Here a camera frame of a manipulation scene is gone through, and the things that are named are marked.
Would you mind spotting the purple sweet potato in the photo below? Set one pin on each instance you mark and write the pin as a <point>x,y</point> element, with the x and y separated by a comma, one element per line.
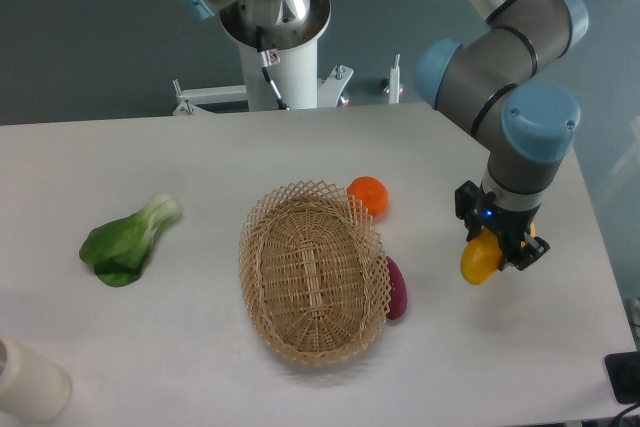
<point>398,292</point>

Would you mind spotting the black device at edge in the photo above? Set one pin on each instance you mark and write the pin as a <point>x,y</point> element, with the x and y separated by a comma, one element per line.
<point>623,372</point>

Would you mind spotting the orange tangerine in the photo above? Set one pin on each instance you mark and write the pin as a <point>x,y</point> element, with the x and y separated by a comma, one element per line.
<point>371,192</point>

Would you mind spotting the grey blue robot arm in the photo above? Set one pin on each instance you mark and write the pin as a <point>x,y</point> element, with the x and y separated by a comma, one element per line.
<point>487,89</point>

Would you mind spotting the cream tape roll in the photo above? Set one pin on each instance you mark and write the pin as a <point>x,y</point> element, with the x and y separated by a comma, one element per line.
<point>33,387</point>

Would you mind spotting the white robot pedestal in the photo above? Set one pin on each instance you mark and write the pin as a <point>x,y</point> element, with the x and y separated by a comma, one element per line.
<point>277,41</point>

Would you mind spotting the green bok choy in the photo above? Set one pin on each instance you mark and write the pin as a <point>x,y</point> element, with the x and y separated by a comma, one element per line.
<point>118,250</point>

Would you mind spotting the woven wicker basket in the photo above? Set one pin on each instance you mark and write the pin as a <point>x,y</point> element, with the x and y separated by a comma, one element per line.
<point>313,273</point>

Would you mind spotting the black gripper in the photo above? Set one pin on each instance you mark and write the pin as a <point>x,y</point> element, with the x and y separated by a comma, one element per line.
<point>504,218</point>

